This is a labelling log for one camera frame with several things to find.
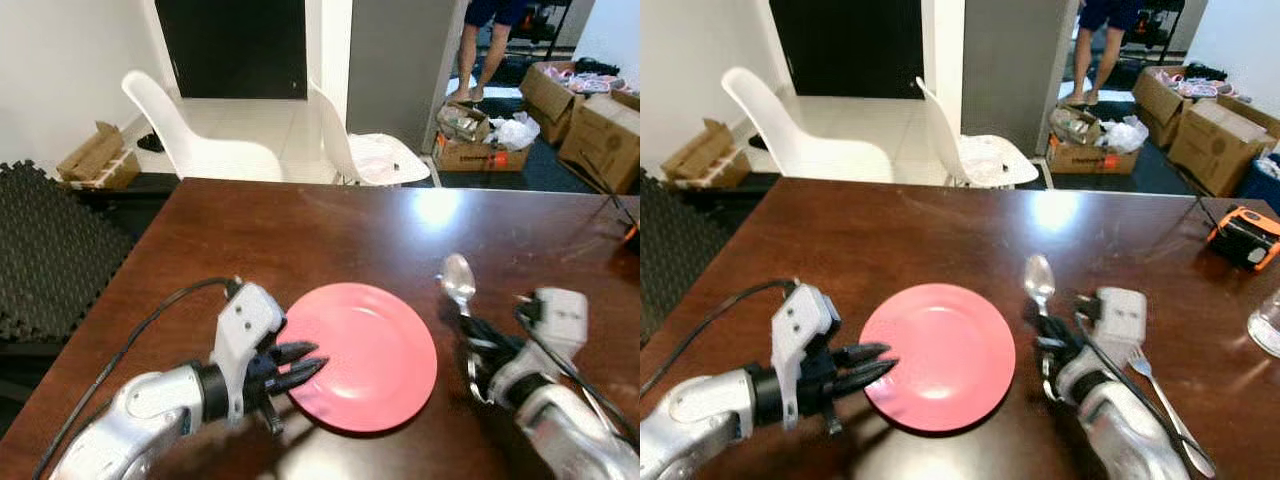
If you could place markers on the open cardboard box pink items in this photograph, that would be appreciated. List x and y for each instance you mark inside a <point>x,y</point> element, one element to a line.
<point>548,95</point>
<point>1165,98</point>

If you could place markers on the clear drinking glass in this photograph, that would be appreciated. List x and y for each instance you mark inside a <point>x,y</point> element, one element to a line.
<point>1268,325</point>

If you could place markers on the silver metal spoon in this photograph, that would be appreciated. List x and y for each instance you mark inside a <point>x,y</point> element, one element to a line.
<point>1039,278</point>
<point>458,280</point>

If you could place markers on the silver metal fork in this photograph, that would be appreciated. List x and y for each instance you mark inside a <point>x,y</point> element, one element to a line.
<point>1150,369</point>

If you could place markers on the white plastic bag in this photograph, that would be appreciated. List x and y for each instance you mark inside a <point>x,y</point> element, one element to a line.
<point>1125,133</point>
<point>515,130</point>

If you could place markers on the black foam mat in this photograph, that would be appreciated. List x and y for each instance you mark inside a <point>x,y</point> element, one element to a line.
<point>55,250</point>
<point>668,260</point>

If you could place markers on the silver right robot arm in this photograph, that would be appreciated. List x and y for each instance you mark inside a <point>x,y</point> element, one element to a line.
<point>1130,435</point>
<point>575,435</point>

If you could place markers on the small open cardboard box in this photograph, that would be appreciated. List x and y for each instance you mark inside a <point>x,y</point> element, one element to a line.
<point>705,158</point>
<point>100,160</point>

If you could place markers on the cardboard box orange print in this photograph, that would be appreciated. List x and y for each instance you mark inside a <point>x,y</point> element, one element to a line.
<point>1095,155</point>
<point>480,153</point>

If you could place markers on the person in blue shorts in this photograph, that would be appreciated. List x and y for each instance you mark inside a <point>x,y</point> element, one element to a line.
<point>490,50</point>
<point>1100,50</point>

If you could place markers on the black door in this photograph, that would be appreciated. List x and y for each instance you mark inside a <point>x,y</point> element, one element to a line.
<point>230,45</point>
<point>845,45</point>

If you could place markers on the pink round plate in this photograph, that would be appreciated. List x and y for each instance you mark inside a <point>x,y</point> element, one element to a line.
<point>938,357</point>
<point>370,360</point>

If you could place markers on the orange and black device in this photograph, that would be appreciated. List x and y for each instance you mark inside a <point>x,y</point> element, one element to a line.
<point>1245,236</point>
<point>633,236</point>

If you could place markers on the large closed cardboard box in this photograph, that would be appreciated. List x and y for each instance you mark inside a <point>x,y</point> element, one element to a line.
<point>605,140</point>
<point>1215,145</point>

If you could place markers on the light grey right wrist camera mount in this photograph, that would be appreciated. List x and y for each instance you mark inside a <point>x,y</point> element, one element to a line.
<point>1120,315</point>
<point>560,315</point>

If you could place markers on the white plastic chair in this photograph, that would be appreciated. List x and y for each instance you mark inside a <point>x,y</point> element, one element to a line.
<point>800,150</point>
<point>375,155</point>
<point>985,158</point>
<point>205,150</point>

